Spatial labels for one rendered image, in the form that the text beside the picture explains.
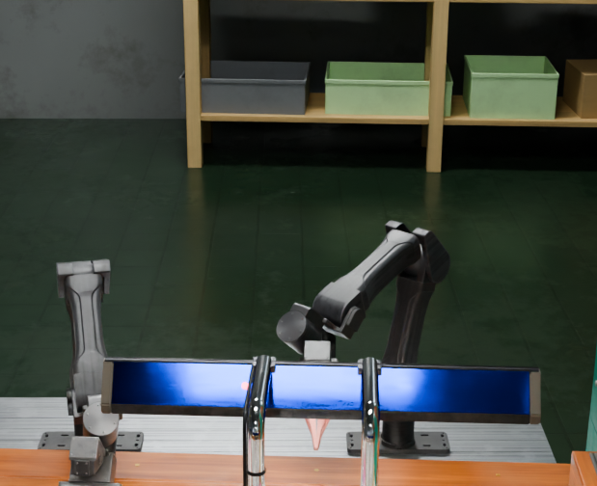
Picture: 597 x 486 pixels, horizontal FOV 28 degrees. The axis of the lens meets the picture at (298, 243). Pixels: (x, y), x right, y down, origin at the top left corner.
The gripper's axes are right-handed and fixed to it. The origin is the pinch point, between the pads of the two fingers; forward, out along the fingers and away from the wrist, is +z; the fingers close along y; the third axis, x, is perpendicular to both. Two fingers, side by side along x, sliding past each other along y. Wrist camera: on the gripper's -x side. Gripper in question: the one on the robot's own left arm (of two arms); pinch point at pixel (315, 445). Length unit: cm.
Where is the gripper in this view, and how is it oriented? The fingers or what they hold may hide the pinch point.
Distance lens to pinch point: 203.8
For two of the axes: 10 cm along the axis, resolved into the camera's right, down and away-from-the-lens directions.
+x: 0.3, 4.9, 8.7
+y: 10.0, 0.2, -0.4
